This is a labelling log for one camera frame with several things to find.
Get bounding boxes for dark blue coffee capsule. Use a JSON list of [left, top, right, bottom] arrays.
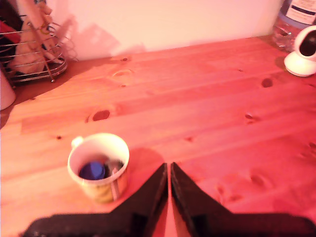
[[79, 160, 106, 181]]

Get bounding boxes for yellow illustrated coffee mug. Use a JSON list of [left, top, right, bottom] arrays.
[[67, 133, 130, 204]]

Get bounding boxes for white bottle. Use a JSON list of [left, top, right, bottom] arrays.
[[0, 69, 17, 111]]

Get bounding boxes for pale bag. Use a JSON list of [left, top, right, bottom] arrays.
[[9, 0, 54, 75]]

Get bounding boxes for large clear water bottle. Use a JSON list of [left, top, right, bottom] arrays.
[[272, 0, 316, 53]]

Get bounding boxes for red package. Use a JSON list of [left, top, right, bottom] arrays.
[[0, 21, 21, 45]]

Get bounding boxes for metal wire basket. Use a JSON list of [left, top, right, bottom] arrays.
[[0, 21, 69, 83]]

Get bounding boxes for small white round camera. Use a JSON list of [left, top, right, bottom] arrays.
[[283, 25, 316, 78]]

